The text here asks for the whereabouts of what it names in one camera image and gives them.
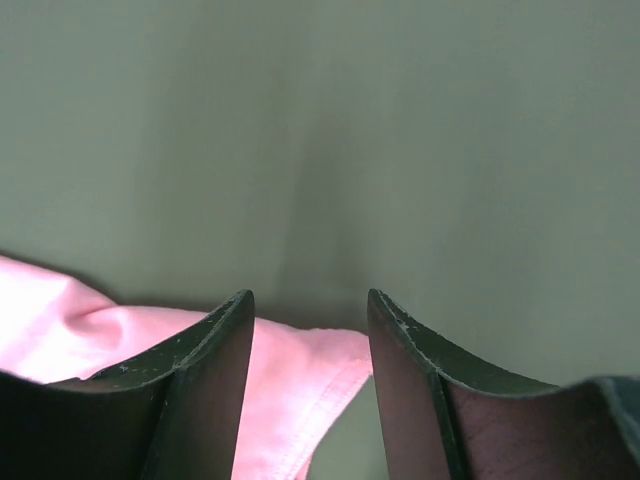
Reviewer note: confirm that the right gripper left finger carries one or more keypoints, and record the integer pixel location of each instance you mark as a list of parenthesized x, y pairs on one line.
[(170, 412)]

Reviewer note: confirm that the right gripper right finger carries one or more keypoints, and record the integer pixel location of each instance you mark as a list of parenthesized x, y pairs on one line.
[(446, 413)]

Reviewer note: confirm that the pink t shirt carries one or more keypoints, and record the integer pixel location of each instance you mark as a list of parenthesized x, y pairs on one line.
[(54, 327)]

